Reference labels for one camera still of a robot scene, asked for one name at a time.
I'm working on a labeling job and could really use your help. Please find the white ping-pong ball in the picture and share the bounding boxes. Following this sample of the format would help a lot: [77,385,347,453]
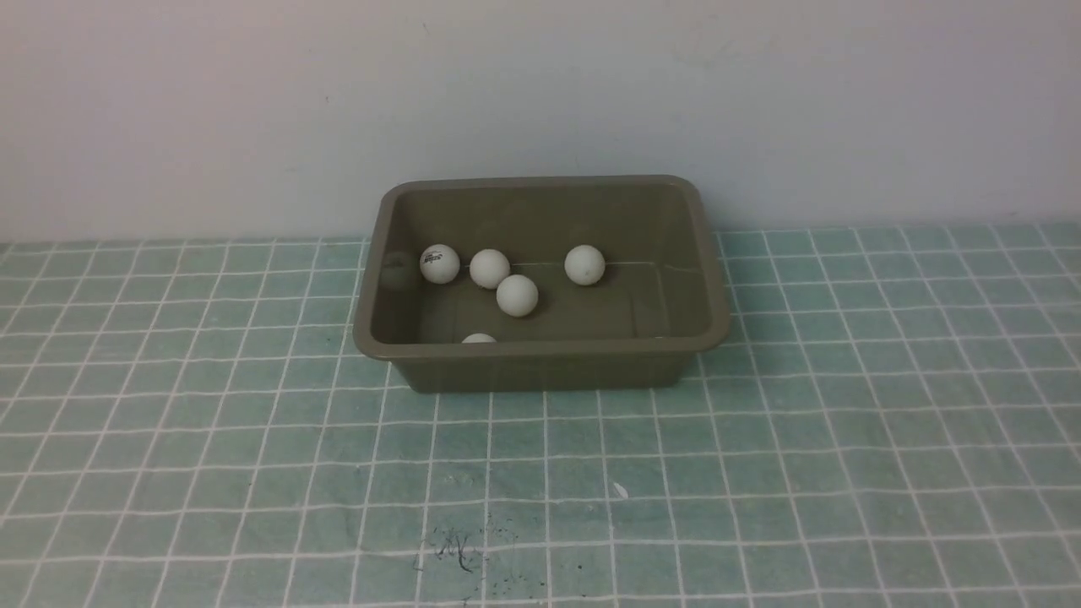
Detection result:
[418,244,462,285]
[564,244,606,287]
[462,334,497,344]
[497,274,538,318]
[468,247,511,290]

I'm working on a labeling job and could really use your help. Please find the brown plastic bin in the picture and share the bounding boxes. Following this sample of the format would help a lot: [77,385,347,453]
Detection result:
[353,174,732,394]

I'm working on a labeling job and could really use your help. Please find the green checkered table cloth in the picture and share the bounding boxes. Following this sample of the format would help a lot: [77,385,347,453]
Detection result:
[1,223,1080,607]

